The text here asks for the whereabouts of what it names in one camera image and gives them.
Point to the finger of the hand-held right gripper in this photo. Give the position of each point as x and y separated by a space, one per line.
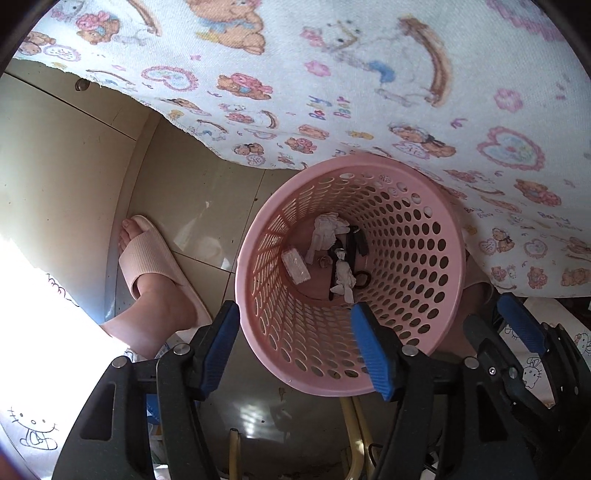
485 337
521 318

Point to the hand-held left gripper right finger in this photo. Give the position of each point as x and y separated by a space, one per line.
369 350

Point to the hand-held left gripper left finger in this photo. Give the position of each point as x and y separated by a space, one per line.
221 350

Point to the pink perforated plastic basket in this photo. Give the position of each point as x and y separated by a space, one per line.
415 300

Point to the black strip wrapper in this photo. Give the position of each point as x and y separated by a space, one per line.
330 288

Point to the small black tube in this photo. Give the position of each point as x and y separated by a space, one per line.
361 242

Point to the patterned tissue pack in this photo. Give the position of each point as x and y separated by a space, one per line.
295 267

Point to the white tissue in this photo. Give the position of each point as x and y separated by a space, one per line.
325 230

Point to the person's left foot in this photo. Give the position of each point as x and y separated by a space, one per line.
157 314

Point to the pink slipper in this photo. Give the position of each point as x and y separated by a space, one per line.
143 258

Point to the white kitty print garment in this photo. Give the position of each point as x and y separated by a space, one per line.
37 429

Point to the beige cabinet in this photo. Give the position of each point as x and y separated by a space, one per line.
55 161

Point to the bear print cloth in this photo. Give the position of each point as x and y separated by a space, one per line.
323 92

